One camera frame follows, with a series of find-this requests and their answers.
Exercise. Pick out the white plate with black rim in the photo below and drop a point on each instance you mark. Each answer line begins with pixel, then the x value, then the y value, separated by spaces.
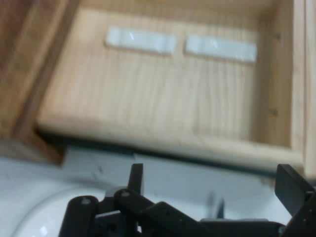
pixel 49 217

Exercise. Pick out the white ceramic cutlery rest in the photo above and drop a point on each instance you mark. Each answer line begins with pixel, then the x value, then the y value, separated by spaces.
pixel 222 48
pixel 140 40

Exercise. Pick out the dark brown wooden cabinet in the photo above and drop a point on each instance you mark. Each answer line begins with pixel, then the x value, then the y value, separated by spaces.
pixel 22 61

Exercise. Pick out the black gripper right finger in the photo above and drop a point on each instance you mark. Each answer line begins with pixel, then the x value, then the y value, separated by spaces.
pixel 296 195

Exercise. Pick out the light wooden drawer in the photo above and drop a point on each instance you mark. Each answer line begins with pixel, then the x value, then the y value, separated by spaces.
pixel 153 98

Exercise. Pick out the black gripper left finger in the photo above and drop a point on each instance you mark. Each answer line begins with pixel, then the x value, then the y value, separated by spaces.
pixel 128 212

